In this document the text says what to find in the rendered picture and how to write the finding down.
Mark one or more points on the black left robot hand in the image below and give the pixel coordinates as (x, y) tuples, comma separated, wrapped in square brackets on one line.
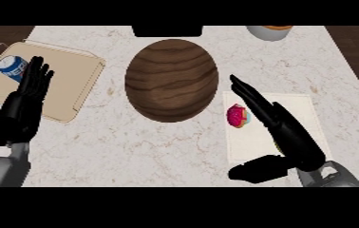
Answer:
[(25, 102)]

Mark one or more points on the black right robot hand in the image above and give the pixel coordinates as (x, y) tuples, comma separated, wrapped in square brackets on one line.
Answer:
[(285, 133)]

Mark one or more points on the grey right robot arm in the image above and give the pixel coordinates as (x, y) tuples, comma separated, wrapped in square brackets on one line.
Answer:
[(330, 176)]

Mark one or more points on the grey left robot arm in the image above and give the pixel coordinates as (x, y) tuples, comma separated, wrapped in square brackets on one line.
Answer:
[(14, 167)]

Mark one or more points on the brown wooden bowl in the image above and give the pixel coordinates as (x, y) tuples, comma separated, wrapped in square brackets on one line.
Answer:
[(172, 80)]

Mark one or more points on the blue and white can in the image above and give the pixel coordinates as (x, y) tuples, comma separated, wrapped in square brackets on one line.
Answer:
[(14, 67)]

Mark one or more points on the pink frosted cupcake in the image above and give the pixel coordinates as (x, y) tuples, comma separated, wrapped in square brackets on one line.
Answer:
[(238, 116)]

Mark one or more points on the beige cutting board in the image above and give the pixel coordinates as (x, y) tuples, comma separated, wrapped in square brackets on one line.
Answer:
[(70, 79)]

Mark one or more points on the grey cup with orange top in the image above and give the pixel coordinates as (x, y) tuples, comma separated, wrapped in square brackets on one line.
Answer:
[(271, 32)]

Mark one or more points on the black appliance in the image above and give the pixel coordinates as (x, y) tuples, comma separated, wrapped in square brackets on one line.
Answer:
[(167, 31)]

